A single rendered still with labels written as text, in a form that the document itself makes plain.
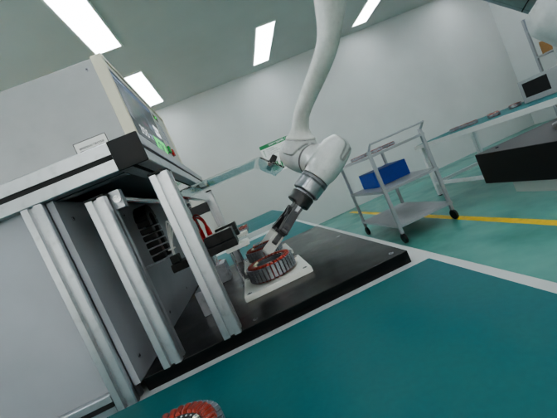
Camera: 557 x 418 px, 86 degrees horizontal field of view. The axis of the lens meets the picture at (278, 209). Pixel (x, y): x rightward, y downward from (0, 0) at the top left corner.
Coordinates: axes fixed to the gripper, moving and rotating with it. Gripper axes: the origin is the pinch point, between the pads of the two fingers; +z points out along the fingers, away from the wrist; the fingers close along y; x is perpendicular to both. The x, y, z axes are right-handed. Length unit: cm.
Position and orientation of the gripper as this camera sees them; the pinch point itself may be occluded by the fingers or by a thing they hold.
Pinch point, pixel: (266, 247)
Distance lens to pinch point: 93.4
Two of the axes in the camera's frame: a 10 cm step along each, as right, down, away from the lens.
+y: -1.2, -0.1, 9.9
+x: -8.0, -5.9, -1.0
